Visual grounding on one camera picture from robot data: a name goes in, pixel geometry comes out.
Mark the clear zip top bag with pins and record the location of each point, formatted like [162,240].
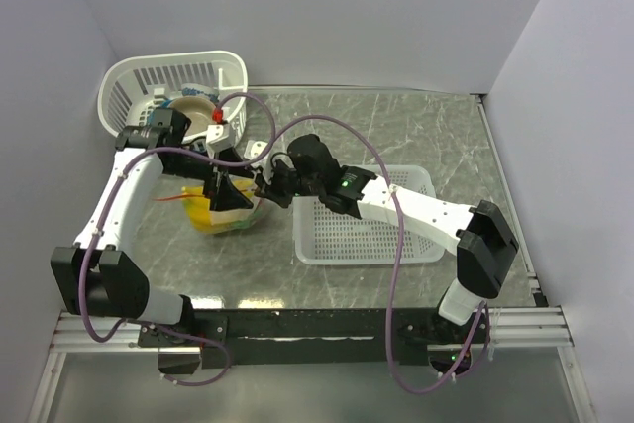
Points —
[177,198]

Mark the white slotted dish basket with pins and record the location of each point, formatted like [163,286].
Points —
[134,87]

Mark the yellow fake banana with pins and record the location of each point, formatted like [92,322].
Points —
[196,206]

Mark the blue patterned white dish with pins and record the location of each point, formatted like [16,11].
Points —
[199,90]

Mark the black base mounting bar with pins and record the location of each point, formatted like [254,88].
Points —
[249,337]

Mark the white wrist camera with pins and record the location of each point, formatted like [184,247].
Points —
[220,135]
[257,148]

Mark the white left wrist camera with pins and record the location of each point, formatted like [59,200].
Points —
[220,135]

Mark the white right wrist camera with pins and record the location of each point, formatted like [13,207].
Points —
[257,148]

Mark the aluminium frame rail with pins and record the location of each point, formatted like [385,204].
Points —
[511,328]

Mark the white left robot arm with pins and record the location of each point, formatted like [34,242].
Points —
[96,275]

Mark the white perforated tray basket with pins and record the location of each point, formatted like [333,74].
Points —
[322,237]

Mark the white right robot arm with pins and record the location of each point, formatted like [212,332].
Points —
[478,236]

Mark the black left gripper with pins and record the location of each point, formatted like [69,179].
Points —
[223,196]

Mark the beige bowl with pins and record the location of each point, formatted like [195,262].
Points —
[198,110]

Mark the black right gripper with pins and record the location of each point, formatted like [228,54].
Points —
[272,193]

